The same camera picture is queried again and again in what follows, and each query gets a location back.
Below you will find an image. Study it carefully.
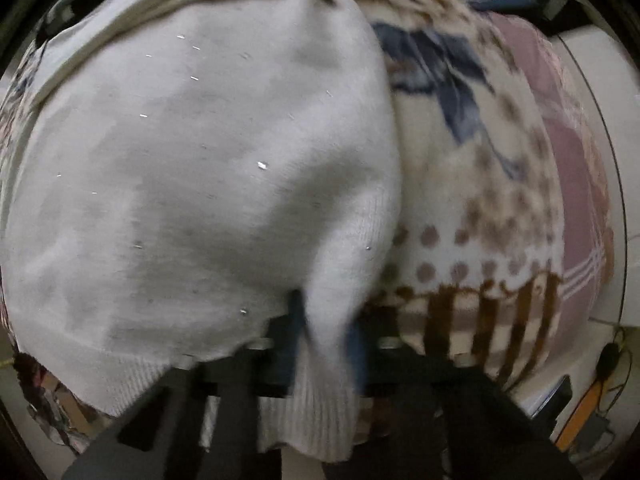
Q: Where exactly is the orange handled tool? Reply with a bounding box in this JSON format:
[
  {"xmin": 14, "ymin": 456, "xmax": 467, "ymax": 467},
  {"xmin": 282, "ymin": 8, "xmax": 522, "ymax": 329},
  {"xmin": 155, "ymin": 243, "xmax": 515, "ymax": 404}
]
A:
[{"xmin": 555, "ymin": 380, "xmax": 603, "ymax": 452}]

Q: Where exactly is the pink striped bed sheet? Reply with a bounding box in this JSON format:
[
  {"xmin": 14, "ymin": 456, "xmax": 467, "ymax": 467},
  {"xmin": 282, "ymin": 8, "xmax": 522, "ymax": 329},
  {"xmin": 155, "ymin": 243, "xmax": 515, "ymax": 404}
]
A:
[{"xmin": 444, "ymin": 0, "xmax": 618, "ymax": 361}]

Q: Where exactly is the floral fleece blanket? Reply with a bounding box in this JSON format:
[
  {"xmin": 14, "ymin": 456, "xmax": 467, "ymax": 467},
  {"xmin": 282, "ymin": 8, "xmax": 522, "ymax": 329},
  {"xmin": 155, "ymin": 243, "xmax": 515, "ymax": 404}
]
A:
[{"xmin": 1, "ymin": 0, "xmax": 564, "ymax": 463}]

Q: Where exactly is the white knit sweater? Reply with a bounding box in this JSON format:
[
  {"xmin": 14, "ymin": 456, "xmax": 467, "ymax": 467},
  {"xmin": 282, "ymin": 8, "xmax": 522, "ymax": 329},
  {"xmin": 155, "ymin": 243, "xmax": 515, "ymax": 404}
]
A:
[{"xmin": 1, "ymin": 0, "xmax": 401, "ymax": 462}]

